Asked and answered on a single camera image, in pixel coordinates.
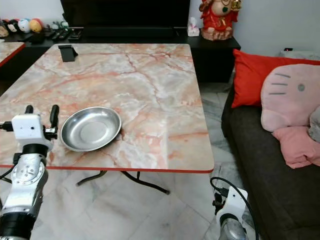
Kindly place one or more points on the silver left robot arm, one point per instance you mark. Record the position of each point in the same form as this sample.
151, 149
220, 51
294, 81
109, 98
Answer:
27, 185

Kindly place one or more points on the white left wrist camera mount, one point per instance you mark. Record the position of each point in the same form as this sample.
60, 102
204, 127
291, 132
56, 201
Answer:
30, 127

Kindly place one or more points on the large marble pattern folding table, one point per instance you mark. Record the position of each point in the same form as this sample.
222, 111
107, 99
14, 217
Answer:
160, 95

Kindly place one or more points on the black phone stand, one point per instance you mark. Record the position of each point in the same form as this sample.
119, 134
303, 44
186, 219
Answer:
67, 53

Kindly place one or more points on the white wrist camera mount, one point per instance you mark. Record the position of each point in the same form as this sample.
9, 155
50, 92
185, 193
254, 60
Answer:
30, 127
234, 202

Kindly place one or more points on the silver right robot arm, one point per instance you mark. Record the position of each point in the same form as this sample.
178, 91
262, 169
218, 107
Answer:
235, 231

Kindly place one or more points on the white blue plush ball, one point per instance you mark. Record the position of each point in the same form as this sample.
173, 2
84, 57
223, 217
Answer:
24, 25

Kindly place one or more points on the black white plush toy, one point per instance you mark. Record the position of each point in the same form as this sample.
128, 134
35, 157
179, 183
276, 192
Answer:
12, 26

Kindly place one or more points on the red cushion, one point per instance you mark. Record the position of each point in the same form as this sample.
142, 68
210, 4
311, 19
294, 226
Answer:
247, 77

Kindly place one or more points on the pink cat face plush cushion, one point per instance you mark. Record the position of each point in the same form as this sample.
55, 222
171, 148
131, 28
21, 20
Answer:
287, 107

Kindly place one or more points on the black television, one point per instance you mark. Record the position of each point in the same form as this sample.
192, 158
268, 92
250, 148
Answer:
125, 11

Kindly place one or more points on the yellow red plush toy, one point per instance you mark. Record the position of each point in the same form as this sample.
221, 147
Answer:
36, 25

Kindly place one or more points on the grey plush toy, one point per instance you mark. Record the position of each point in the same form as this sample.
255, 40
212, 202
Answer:
315, 125

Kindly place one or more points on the shallow stainless steel dish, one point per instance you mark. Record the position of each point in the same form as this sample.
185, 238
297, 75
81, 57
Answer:
91, 129

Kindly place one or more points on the small white pink figurine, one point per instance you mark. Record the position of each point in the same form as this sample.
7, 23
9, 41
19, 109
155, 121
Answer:
193, 28

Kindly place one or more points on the black remote control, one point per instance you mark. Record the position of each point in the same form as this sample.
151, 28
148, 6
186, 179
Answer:
59, 34
75, 34

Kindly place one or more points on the small black pot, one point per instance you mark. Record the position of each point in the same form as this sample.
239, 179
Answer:
42, 38

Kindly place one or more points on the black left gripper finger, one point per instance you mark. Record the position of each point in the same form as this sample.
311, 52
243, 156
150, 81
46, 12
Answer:
29, 110
54, 116

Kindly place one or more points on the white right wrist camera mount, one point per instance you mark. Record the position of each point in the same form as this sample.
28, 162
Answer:
234, 202

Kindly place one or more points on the dark brown sofa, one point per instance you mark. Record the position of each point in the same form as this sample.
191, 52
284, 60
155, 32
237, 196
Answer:
265, 175

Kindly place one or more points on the small pink pillow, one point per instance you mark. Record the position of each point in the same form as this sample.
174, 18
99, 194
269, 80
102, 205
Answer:
297, 145

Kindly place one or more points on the red robed figurine statue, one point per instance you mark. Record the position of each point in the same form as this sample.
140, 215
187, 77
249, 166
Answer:
219, 19

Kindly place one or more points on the brown plush toy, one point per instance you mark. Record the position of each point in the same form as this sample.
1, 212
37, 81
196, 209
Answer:
3, 29

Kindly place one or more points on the red edged marble pattern table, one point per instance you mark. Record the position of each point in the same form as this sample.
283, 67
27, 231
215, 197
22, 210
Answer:
10, 50

